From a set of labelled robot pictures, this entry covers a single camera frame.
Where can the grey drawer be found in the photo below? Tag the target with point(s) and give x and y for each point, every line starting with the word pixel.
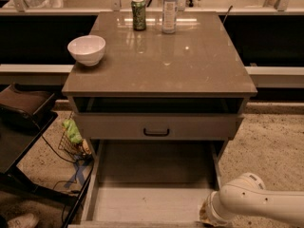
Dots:
pixel 149 184
pixel 185 127

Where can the clear plastic water bottle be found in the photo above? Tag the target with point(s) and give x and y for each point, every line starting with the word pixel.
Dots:
pixel 169 16

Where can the green plush toy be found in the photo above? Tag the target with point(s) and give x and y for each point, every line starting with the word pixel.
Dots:
pixel 72 131

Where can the green soda can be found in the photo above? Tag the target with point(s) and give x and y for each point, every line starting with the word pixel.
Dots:
pixel 138 11

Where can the blue tape cross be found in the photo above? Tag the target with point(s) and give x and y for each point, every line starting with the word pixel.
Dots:
pixel 81 174

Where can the grey drawer cabinet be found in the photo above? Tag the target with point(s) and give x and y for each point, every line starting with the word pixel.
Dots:
pixel 195 70

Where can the white shoe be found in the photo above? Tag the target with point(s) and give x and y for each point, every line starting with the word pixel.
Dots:
pixel 28 220

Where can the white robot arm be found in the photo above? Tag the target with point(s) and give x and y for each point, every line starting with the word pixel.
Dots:
pixel 247 195

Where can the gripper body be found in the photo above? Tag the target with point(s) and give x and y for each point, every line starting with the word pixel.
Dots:
pixel 211 208

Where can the white ceramic bowl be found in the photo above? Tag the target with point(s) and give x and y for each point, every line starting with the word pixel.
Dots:
pixel 87 50

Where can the wire basket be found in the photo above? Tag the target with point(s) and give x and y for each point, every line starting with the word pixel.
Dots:
pixel 78 151

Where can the black cart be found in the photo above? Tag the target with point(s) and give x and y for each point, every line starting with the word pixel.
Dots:
pixel 25 117

